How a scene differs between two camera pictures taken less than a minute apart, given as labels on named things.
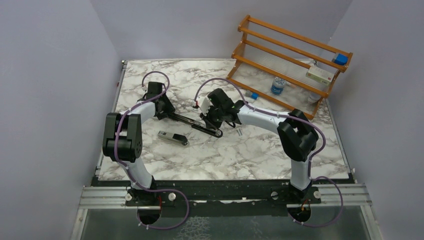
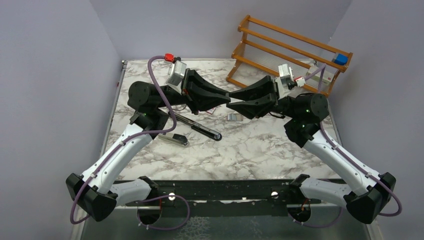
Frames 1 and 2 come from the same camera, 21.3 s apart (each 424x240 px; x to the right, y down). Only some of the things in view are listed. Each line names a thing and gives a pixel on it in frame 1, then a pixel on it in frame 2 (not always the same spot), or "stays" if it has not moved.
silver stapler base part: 179,139 stays
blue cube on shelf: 341,59 stays
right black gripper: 207,121 -> 266,92
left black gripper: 169,108 -> 197,100
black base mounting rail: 222,198 stays
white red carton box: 323,75 stays
